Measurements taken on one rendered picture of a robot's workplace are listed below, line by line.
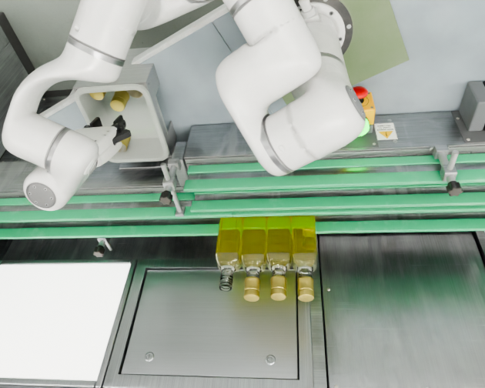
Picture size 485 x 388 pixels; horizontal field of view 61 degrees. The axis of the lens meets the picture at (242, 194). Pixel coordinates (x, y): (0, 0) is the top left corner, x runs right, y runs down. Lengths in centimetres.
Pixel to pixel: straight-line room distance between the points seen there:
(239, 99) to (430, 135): 54
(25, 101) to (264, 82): 36
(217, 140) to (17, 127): 48
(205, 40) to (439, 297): 82
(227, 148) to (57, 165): 44
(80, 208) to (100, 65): 58
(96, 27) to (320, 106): 33
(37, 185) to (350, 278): 77
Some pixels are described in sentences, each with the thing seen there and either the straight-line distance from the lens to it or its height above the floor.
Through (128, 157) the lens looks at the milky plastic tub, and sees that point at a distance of 110.
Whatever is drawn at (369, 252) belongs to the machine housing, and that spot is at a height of 94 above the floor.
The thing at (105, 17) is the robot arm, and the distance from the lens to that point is 64.
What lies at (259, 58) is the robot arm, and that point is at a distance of 59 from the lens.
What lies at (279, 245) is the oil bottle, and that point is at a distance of 94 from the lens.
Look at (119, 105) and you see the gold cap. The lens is 102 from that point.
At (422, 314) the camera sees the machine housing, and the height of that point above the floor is 112.
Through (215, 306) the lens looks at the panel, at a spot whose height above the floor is 112.
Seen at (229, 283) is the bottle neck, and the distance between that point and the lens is 92.
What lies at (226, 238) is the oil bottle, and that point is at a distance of 96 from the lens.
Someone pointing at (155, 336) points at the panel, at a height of 120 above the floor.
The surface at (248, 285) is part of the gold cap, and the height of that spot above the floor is 114.
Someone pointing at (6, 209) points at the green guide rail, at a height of 93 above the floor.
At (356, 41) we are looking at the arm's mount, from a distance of 88.
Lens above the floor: 158
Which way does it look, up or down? 42 degrees down
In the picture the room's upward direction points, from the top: 175 degrees counter-clockwise
